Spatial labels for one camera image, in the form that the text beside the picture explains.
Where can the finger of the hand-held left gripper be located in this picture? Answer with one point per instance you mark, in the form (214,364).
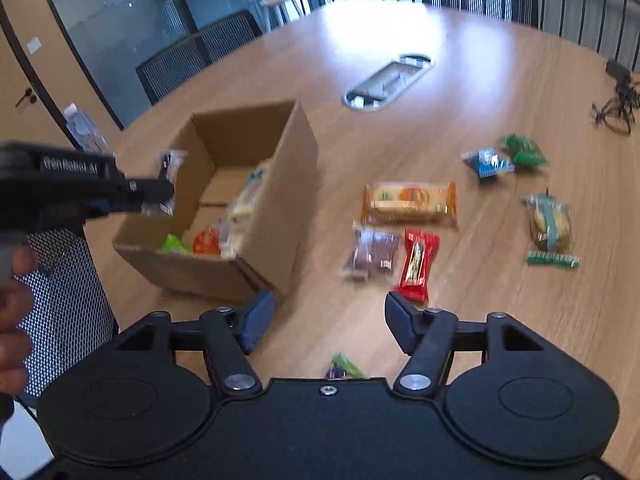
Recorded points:
(152,191)

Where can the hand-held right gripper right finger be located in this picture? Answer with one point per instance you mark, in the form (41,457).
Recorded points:
(400,317)

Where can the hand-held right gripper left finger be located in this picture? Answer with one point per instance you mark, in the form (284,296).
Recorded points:
(257,317)

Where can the clear brown snack packet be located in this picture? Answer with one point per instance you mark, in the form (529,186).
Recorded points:
(172,162)

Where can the red candy packet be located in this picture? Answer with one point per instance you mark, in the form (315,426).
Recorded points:
(415,265)

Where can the purple brown cake packet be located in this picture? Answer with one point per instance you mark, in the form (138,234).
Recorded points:
(372,252)

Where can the teal fruit snack packet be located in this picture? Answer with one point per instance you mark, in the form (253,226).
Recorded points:
(345,366)

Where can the orange snack packet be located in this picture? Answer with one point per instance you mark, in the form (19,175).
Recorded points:
(206,242)

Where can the large white bread packet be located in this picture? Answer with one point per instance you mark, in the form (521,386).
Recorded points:
(250,195)

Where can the cardboard box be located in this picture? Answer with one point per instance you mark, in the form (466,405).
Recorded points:
(280,220)

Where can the long orange cake packet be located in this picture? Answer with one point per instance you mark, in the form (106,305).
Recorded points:
(410,202)

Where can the thin green strip packet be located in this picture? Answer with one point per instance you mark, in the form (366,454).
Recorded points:
(552,259)

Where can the small blue snack packet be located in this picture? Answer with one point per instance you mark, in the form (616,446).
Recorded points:
(487,164)

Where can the clear cookie packet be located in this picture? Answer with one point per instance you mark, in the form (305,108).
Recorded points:
(550,222)

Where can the small dark green snack packet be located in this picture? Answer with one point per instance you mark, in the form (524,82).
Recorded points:
(522,150)

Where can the person's left hand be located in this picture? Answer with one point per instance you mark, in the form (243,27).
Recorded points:
(15,320)

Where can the clear water bottle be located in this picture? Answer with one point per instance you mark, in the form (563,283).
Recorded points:
(82,127)

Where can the white round stool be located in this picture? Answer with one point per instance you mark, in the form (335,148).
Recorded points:
(280,0)

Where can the white wall switch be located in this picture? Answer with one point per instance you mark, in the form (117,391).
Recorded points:
(35,45)

